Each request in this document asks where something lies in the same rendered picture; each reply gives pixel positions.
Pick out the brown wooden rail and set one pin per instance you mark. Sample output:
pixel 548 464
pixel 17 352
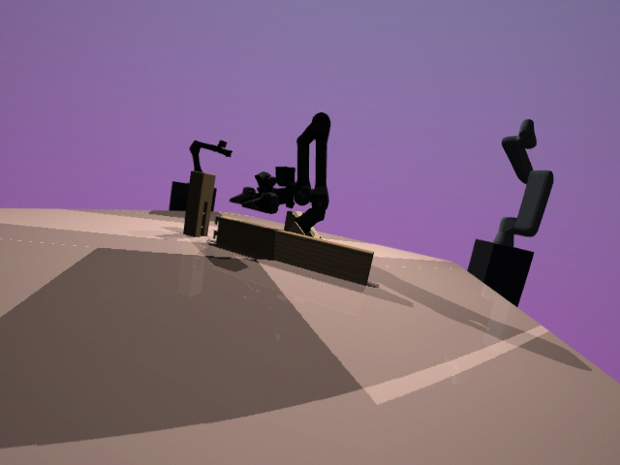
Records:
pixel 329 258

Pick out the brown wooden post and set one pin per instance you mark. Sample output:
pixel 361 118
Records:
pixel 199 203

